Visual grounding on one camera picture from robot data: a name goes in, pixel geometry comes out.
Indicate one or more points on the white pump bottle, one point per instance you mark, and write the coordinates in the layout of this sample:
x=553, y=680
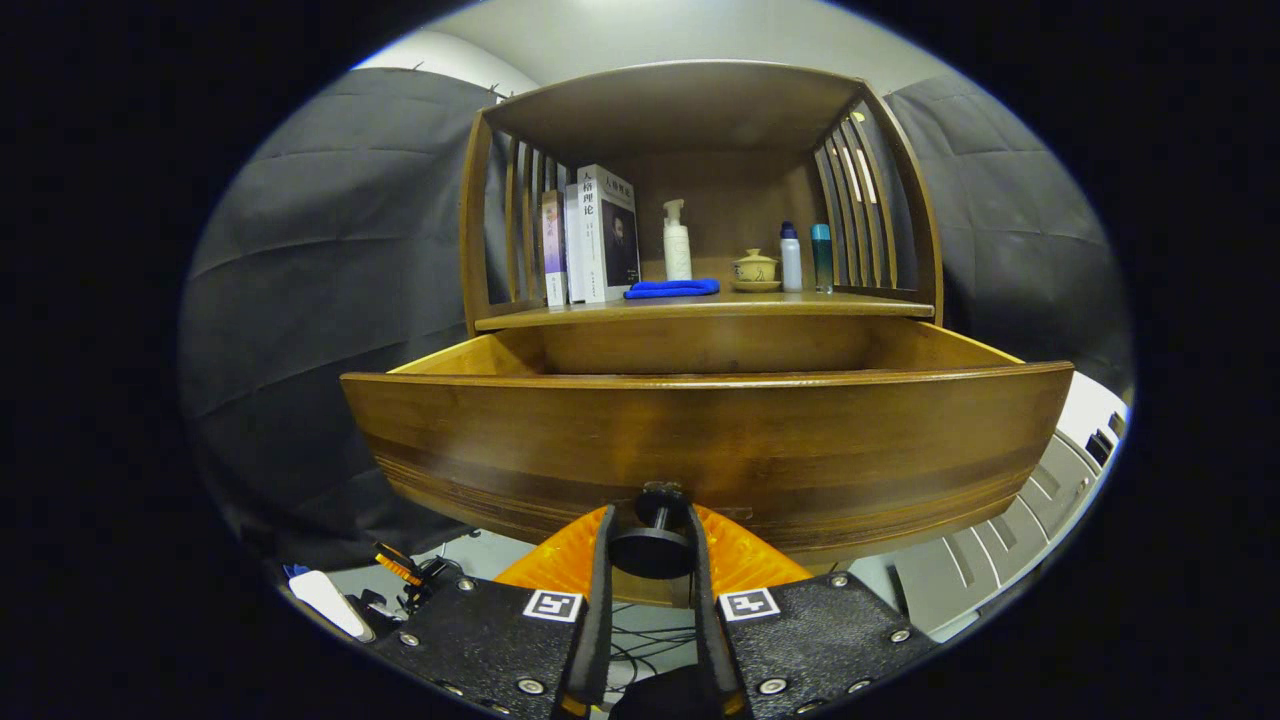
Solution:
x=677, y=250

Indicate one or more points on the teal bottle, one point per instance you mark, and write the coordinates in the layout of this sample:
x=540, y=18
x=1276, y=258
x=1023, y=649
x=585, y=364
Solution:
x=821, y=255

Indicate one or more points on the white filing cabinet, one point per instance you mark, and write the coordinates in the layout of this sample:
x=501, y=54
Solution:
x=1000, y=560

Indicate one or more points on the black backdrop cloth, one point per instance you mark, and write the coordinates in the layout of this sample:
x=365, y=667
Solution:
x=320, y=300

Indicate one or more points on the white bottle with blue cap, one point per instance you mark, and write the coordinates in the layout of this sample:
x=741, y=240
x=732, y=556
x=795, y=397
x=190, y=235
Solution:
x=790, y=262

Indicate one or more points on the person's dark clothing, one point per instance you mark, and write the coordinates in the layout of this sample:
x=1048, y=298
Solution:
x=665, y=695

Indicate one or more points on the wooden cabinet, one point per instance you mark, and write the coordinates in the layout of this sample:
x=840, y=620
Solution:
x=740, y=210

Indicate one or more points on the wooden drawer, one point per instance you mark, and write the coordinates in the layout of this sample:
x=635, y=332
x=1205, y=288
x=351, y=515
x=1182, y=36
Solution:
x=700, y=440

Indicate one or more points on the yellow saucer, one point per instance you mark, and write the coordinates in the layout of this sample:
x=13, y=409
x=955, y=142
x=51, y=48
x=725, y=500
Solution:
x=756, y=286

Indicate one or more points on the black drawer knob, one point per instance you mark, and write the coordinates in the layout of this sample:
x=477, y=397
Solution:
x=652, y=550

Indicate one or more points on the yellow lidded teacup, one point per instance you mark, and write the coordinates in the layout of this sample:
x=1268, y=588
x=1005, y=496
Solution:
x=755, y=268

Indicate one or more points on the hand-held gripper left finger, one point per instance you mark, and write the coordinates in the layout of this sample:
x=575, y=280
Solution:
x=598, y=620

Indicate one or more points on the white flat device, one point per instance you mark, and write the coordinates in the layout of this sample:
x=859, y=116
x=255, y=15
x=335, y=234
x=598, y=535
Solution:
x=330, y=603

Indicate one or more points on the purple book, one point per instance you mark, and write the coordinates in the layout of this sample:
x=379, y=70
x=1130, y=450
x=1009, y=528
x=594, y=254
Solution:
x=553, y=250

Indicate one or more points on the blue folded cloth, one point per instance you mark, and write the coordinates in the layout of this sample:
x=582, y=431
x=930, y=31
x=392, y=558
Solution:
x=670, y=289

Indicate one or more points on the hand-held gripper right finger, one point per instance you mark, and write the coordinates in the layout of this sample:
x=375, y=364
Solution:
x=706, y=620

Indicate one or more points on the white portrait book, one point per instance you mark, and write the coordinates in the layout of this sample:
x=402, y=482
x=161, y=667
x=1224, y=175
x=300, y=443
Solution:
x=610, y=235

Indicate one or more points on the wooden countertop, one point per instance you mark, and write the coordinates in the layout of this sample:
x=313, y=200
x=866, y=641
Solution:
x=800, y=303

